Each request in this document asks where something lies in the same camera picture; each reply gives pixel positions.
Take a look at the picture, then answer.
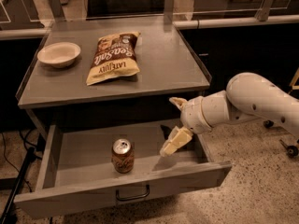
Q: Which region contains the grey counter cabinet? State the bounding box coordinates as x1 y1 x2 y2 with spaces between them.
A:
16 16 213 141

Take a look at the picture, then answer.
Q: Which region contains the sea salt chip bag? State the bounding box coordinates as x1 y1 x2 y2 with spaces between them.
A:
86 32 140 86

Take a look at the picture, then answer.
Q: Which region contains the wheeled cart base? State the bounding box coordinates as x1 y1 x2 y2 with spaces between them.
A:
263 68 299 159

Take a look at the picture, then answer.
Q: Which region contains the black floor cable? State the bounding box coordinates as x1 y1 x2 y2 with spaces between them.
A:
1 129 40 193

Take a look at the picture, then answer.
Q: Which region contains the grey open drawer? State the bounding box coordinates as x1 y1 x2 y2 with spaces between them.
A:
15 111 232 218

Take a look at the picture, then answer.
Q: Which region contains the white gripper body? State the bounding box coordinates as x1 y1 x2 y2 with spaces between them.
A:
180 96 211 134

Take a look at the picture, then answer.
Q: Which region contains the clear acrylic barrier panel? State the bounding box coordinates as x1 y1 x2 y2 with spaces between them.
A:
0 0 298 30

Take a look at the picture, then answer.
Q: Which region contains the black drawer handle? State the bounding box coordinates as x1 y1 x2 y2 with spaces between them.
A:
115 185 150 202

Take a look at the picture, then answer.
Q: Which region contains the black stand pole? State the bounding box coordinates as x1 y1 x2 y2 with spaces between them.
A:
0 147 35 224

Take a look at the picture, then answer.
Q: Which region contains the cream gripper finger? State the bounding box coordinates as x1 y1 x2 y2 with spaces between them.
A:
160 126 193 157
169 97 187 110

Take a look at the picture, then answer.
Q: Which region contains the white horizontal rail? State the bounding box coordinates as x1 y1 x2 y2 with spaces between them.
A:
0 15 299 40

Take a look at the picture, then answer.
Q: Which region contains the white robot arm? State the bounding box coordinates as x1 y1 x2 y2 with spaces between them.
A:
160 72 299 157

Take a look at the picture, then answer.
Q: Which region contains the white bowl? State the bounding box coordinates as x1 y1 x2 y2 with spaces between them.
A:
37 42 81 68

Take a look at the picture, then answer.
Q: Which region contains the orange soda can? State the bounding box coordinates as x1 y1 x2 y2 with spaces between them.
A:
111 138 135 174

